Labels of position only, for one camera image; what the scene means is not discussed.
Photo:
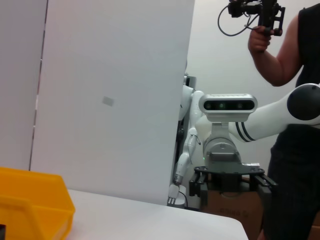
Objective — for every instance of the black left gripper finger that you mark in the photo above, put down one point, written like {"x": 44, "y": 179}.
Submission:
{"x": 2, "y": 232}

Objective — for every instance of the black handheld controller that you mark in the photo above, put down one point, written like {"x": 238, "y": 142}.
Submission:
{"x": 267, "y": 12}

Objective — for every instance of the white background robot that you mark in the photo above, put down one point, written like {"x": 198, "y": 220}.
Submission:
{"x": 192, "y": 140}

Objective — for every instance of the person in black clothes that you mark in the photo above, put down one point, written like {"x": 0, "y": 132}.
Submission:
{"x": 295, "y": 175}

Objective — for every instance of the brown cardboard box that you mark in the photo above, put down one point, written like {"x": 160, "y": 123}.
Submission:
{"x": 225, "y": 215}

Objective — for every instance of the yellow plastic bin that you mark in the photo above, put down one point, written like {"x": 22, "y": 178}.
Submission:
{"x": 37, "y": 200}

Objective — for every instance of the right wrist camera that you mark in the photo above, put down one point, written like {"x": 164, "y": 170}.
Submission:
{"x": 225, "y": 105}

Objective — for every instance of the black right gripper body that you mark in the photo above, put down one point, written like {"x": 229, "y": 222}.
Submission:
{"x": 225, "y": 162}

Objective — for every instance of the white partition board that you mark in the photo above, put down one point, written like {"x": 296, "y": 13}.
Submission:
{"x": 112, "y": 125}

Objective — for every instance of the person's bare hand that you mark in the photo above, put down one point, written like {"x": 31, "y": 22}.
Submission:
{"x": 258, "y": 41}

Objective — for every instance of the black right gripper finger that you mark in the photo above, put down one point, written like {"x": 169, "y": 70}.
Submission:
{"x": 266, "y": 186}
{"x": 197, "y": 185}

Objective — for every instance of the person's bare forearm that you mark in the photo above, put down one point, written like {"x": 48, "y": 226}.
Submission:
{"x": 270, "y": 67}

